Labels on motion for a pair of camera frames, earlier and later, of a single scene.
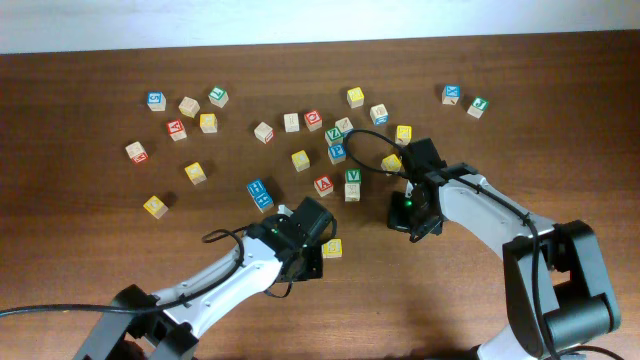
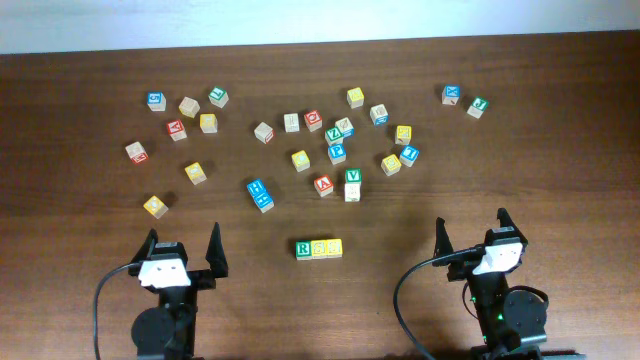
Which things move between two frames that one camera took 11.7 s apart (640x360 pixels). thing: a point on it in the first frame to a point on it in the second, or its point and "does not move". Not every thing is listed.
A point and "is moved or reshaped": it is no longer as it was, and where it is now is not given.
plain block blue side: (379, 114) does not move
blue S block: (156, 101) does not move
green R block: (283, 210) is moved or reshaped
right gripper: (397, 218) to (460, 268)
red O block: (313, 120) does not move
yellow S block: (391, 164) to (334, 248)
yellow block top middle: (355, 97) does not move
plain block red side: (264, 132) does not move
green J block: (477, 106) does not move
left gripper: (315, 268) to (204, 279)
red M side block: (136, 152) does not move
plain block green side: (291, 122) does not move
